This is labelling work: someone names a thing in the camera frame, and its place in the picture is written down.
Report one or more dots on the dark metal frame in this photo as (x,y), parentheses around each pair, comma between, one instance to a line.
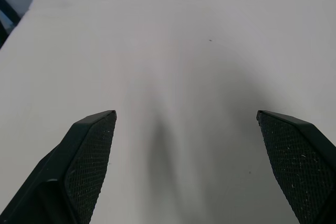
(8,11)

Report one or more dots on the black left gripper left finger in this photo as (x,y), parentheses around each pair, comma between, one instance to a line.
(65,171)

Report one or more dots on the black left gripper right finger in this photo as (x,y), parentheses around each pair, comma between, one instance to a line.
(302,166)

